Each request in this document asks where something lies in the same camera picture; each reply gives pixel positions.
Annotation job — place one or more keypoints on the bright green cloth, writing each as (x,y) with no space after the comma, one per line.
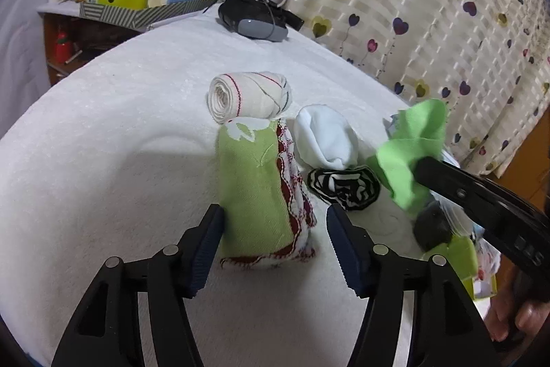
(404,152)

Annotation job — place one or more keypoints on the brown wooden cabinet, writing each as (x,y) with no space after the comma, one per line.
(86,44)

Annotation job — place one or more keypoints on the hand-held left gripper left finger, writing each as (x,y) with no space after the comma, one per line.
(206,251)

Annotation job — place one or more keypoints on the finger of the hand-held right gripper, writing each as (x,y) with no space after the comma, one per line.
(434,173)

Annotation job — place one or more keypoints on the red bottle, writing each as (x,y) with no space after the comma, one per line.
(63,46)

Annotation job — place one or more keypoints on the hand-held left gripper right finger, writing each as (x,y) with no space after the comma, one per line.
(348,251)

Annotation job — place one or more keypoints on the black white striped sock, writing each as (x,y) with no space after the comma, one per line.
(343,186)

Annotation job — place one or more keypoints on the person's right hand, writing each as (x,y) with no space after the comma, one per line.
(496,324)

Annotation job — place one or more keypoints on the striped cardboard tray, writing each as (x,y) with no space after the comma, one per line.
(111,16)

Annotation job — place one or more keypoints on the green towel with scalloped edging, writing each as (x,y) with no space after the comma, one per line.
(253,195)

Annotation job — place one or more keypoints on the grey black headset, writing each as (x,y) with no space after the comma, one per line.
(258,27)

